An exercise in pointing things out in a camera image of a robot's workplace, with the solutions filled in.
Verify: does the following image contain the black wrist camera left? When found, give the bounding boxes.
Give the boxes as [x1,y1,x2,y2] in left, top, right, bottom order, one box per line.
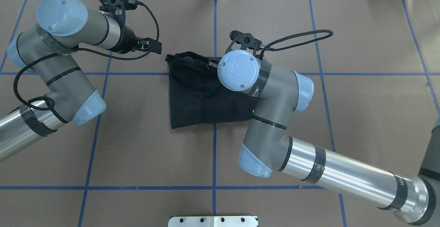
[99,0,142,25]

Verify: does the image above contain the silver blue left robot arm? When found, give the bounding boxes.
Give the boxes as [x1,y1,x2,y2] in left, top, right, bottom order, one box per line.
[0,0,162,161]

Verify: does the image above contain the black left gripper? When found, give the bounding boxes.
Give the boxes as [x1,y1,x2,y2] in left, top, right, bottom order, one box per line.
[115,25,162,54]

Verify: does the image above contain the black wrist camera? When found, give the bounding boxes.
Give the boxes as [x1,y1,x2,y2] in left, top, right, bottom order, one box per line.
[225,31,262,59]
[99,0,142,25]

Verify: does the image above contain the black graphic t-shirt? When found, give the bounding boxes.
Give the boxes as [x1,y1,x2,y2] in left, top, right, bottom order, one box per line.
[165,51,257,129]

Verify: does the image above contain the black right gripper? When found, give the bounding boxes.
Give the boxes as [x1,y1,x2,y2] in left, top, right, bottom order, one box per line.
[207,58,221,69]

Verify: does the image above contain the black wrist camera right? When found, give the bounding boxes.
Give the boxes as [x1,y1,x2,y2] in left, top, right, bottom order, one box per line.
[225,31,262,59]

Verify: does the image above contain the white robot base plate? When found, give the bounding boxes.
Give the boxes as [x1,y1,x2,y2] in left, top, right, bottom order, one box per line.
[168,216,259,227]

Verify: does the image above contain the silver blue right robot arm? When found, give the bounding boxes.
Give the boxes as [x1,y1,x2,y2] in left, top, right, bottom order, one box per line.
[213,65,438,227]

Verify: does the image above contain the brown paper table cover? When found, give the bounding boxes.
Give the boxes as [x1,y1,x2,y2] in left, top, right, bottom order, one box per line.
[0,0,439,227]

